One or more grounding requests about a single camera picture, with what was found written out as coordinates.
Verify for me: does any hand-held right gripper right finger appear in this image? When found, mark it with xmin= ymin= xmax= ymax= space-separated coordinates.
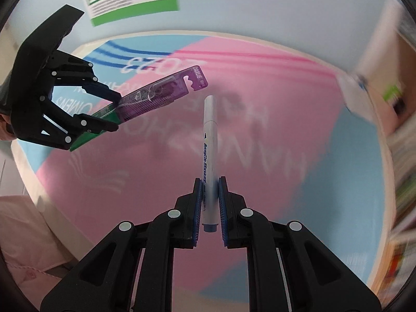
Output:
xmin=218 ymin=176 xmax=381 ymax=312

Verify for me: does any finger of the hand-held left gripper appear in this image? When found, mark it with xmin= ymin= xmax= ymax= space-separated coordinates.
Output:
xmin=49 ymin=50 xmax=122 ymax=104
xmin=11 ymin=97 xmax=119 ymax=151

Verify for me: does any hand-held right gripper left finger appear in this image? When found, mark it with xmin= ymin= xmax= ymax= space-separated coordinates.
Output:
xmin=41 ymin=178 xmax=201 ymax=312

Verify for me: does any purple green toothbrush package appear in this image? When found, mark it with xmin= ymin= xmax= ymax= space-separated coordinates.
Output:
xmin=69 ymin=65 xmax=209 ymax=152

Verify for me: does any white marker pen blue cap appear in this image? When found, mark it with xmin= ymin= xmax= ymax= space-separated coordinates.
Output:
xmin=201 ymin=95 xmax=219 ymax=233

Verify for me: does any pink blue printed towel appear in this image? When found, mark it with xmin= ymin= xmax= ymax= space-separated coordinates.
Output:
xmin=11 ymin=34 xmax=391 ymax=296

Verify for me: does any pink clothing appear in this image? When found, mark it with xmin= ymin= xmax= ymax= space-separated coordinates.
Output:
xmin=0 ymin=194 xmax=86 ymax=303

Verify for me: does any small green box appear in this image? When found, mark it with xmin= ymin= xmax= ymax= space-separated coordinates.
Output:
xmin=383 ymin=84 xmax=404 ymax=105

